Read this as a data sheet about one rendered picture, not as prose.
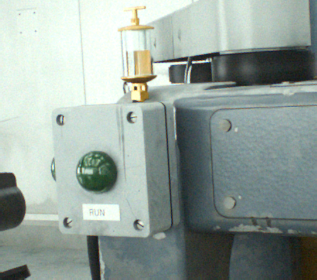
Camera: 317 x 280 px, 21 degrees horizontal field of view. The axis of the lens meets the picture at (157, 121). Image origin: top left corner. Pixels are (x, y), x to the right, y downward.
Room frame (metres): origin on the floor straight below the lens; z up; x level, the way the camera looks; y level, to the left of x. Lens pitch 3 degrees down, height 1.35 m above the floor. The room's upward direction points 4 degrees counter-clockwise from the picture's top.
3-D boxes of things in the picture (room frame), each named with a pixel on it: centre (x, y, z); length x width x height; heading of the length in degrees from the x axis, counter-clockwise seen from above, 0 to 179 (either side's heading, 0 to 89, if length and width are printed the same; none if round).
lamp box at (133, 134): (0.61, 0.03, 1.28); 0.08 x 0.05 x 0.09; 61
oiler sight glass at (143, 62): (0.67, 0.01, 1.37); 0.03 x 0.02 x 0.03; 61
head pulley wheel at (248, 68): (0.75, -0.09, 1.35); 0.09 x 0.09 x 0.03
